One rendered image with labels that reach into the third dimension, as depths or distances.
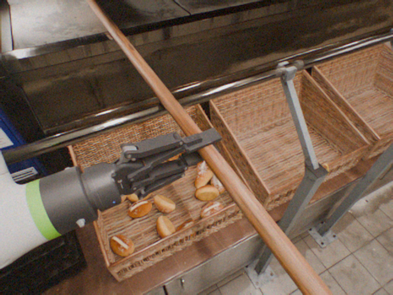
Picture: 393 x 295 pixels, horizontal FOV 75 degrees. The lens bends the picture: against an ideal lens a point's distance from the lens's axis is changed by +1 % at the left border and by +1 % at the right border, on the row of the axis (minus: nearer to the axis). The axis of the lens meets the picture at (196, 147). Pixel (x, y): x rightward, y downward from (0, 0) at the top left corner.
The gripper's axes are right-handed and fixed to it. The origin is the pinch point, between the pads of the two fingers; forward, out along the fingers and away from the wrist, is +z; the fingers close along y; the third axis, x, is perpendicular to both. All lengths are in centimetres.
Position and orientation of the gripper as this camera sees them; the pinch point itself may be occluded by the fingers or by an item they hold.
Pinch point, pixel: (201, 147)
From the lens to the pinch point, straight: 47.7
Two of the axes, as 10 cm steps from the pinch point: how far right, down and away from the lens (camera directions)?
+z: 8.8, -3.5, 3.2
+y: 0.0, 6.7, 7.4
